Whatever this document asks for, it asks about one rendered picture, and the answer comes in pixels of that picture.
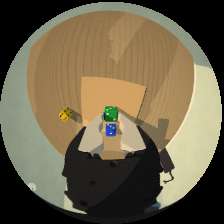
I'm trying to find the blue die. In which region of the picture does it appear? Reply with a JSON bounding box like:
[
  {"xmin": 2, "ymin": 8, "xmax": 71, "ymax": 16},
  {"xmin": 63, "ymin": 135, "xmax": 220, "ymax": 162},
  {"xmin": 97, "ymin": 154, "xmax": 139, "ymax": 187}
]
[{"xmin": 105, "ymin": 123, "xmax": 116, "ymax": 136}]

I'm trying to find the green die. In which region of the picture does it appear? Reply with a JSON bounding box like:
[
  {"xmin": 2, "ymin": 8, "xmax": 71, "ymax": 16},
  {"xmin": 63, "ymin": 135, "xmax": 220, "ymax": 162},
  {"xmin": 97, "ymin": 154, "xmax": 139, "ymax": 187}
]
[{"xmin": 104, "ymin": 106, "xmax": 118, "ymax": 122}]

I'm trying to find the yellow die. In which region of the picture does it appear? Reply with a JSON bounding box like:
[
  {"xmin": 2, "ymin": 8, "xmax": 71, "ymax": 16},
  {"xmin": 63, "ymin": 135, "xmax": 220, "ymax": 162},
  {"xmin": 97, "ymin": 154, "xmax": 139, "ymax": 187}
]
[{"xmin": 59, "ymin": 107, "xmax": 73, "ymax": 122}]

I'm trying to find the tan flat mat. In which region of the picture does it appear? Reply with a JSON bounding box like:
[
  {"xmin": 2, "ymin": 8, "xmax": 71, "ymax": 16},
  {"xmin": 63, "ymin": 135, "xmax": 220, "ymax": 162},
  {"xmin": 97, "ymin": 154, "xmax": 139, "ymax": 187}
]
[{"xmin": 81, "ymin": 77, "xmax": 146, "ymax": 127}]

